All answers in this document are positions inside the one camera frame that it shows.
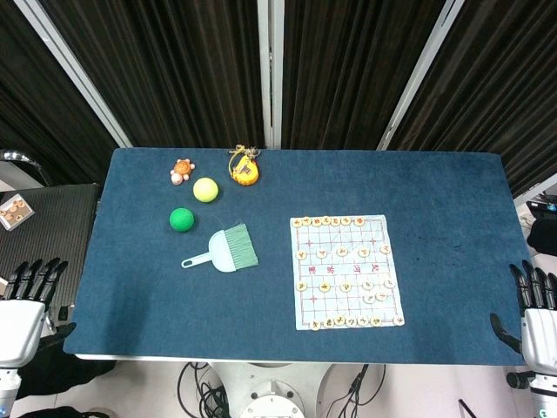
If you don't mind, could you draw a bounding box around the black bag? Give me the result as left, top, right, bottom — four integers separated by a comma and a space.
526, 216, 557, 258

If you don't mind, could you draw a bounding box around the small tray with items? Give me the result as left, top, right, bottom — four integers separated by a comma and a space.
0, 193, 36, 232

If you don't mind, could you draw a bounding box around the black ribbed case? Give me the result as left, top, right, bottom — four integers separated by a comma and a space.
0, 182, 102, 311

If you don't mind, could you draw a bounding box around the metal chair frame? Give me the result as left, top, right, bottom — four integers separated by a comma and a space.
0, 147, 50, 187

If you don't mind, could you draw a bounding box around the orange turtle toy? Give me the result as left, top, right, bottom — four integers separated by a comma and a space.
169, 158, 197, 186

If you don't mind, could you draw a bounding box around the black cable bundle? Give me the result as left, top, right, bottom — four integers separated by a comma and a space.
177, 361, 232, 418

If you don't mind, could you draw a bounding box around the green ball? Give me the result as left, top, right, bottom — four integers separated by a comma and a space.
169, 206, 196, 233

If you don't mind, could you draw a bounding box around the yellow ball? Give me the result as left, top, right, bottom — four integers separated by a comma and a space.
192, 177, 219, 204

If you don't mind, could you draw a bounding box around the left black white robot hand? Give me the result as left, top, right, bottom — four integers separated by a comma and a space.
0, 257, 77, 369

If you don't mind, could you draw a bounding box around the black cable with plug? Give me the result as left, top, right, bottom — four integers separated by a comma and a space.
325, 363, 387, 418

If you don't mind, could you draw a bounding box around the blue felt table mat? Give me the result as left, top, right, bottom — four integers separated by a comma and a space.
63, 146, 526, 367

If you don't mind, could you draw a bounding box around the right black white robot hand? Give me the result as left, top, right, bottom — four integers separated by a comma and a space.
489, 260, 557, 376

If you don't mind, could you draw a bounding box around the light blue brush dustpan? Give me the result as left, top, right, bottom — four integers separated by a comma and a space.
180, 223, 259, 273

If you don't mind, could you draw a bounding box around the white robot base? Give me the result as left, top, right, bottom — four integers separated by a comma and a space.
207, 362, 337, 418

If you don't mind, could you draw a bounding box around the black curtain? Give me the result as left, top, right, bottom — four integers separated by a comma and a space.
0, 0, 557, 199

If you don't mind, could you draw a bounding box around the paper chinese chess board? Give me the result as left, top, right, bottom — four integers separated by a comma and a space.
289, 213, 406, 332

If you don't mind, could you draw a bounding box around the white frame post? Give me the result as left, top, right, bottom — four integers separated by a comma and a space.
375, 0, 466, 152
256, 0, 285, 149
12, 0, 133, 148

